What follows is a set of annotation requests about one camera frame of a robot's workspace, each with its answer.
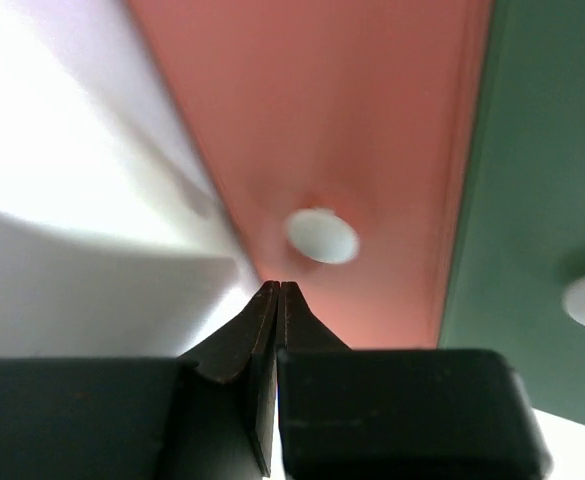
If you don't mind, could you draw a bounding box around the red drawer box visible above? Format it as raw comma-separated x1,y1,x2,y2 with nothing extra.
129,1,493,348

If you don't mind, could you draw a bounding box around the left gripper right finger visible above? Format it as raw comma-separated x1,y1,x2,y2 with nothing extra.
277,282,553,479

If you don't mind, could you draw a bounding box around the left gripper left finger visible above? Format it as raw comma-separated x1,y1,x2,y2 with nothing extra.
0,281,280,479

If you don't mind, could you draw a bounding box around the green drawer box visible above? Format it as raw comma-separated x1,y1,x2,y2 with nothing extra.
439,1,585,425

